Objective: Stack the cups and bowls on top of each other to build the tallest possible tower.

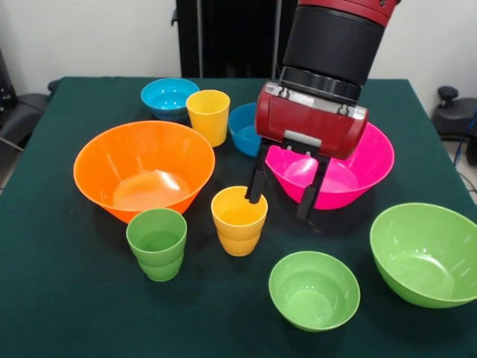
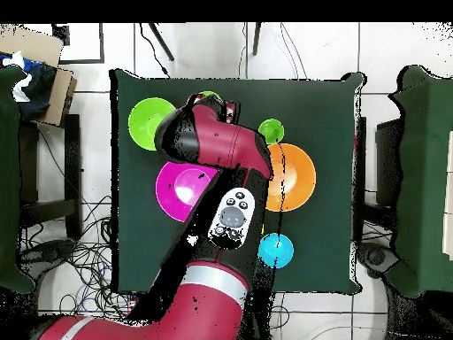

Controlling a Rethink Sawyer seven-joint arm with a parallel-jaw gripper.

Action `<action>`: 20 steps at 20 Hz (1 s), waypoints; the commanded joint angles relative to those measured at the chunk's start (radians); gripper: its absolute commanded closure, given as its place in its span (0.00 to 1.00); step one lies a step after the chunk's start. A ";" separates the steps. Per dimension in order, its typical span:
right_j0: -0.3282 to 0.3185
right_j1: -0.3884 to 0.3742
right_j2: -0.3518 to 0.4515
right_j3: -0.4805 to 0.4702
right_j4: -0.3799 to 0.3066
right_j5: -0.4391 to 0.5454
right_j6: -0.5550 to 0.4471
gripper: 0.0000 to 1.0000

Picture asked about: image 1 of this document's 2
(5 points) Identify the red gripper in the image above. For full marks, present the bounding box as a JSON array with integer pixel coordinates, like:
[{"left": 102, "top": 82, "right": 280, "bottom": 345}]
[{"left": 245, "top": 82, "right": 370, "bottom": 224}]

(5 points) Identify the ridged yellow cup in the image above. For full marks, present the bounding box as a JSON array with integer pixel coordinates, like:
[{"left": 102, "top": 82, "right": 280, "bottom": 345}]
[{"left": 210, "top": 186, "right": 269, "bottom": 257}]

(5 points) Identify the dark blue bowl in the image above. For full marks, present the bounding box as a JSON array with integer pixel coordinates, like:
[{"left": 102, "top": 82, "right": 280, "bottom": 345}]
[{"left": 227, "top": 102, "right": 262, "bottom": 157}]

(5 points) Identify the large pink bowl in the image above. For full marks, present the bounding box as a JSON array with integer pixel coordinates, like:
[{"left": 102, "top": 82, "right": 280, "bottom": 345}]
[{"left": 264, "top": 121, "right": 396, "bottom": 211}]

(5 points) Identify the smooth yellow cup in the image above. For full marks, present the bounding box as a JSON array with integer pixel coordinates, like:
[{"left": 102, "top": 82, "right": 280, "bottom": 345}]
[{"left": 185, "top": 89, "right": 231, "bottom": 148}]

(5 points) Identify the small green bowl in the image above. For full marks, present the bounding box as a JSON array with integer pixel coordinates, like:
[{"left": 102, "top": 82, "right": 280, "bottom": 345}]
[{"left": 268, "top": 251, "right": 361, "bottom": 333}]

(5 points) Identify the ridged green cup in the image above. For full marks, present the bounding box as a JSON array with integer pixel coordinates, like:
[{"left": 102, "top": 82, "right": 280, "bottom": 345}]
[{"left": 125, "top": 207, "right": 188, "bottom": 283}]

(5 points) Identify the small light blue bowl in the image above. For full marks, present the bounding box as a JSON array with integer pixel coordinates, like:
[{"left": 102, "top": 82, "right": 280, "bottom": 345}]
[{"left": 140, "top": 77, "right": 201, "bottom": 123}]

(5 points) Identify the large green bowl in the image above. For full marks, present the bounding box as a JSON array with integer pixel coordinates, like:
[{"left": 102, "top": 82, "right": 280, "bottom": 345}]
[{"left": 369, "top": 202, "right": 477, "bottom": 310}]

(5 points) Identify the large orange bowl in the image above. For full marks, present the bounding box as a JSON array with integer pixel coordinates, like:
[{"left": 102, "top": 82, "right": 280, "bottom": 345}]
[{"left": 72, "top": 119, "right": 216, "bottom": 224}]

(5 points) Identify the dark green tablecloth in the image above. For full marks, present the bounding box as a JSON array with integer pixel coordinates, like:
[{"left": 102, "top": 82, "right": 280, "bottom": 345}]
[{"left": 0, "top": 76, "right": 477, "bottom": 358}]

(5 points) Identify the blue cable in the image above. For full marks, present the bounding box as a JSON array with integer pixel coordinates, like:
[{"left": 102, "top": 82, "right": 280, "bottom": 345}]
[{"left": 453, "top": 111, "right": 477, "bottom": 165}]

